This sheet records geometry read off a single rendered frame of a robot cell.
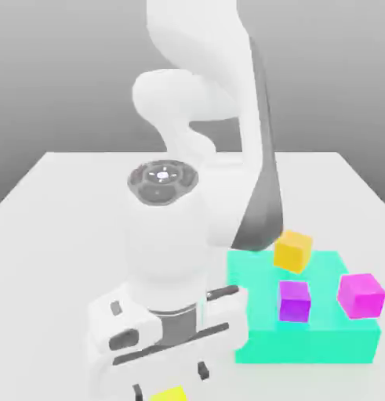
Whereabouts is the small yellow cube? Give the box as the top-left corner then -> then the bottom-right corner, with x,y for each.
147,385 -> 188,401

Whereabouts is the small orange cube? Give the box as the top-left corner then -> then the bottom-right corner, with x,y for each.
273,229 -> 314,275

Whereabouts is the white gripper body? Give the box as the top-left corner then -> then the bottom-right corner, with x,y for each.
89,289 -> 250,395

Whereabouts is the small purple cube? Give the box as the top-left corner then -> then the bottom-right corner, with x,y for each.
278,280 -> 313,324

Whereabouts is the small magenta cube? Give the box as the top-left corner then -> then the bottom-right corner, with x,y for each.
336,273 -> 385,321

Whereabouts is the large teal box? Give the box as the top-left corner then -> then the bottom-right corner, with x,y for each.
226,248 -> 383,365

